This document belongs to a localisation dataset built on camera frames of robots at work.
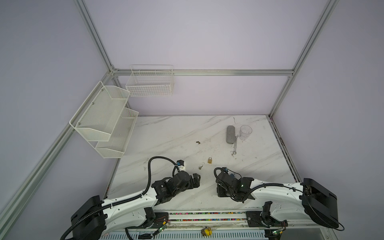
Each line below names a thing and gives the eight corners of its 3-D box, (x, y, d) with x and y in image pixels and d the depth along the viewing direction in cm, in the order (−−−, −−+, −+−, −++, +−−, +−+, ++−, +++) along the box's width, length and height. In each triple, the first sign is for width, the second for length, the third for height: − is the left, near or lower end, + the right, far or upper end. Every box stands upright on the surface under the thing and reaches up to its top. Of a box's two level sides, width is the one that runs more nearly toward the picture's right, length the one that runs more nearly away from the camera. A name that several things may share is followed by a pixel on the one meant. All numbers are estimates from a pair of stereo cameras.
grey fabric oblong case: (226, 143, 106) (227, 140, 103) (226, 127, 116) (227, 124, 113) (234, 144, 105) (235, 141, 103) (234, 128, 115) (235, 125, 113)
